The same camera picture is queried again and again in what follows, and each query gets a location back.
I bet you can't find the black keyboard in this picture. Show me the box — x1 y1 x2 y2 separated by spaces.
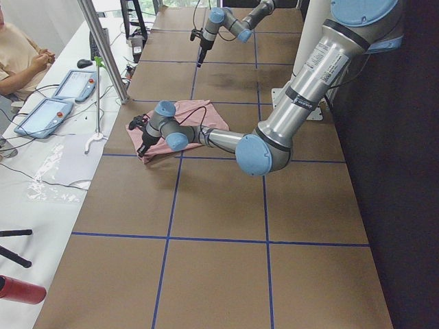
89 27 110 61

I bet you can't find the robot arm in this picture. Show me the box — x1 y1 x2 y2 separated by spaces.
137 1 405 175
190 0 278 68

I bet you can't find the red cylinder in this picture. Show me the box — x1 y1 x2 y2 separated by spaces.
1 276 47 305

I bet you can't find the seated person beige shirt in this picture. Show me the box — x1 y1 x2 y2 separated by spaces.
1 15 56 101

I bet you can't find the clear plastic bag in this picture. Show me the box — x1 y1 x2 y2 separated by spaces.
26 143 91 204

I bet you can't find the metal reacher grabber tool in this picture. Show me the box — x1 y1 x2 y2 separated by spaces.
84 56 107 154

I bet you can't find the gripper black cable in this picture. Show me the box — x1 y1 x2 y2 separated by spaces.
191 0 237 42
174 105 209 133

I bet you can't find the black table cable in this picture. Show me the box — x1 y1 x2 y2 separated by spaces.
0 84 104 188

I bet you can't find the far teach pendant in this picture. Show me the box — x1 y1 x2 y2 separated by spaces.
52 70 97 103

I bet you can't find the black computer mouse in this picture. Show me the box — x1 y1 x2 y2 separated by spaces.
77 59 93 69

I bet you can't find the aluminium frame post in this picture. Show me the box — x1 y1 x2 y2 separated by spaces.
78 0 129 104

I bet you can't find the teach pendant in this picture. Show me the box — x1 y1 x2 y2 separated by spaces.
52 70 97 103
14 98 73 138

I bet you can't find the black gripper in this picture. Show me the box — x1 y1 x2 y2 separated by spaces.
128 114 160 157
190 29 215 67

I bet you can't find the near teach pendant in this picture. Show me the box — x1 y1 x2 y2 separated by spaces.
14 98 73 138

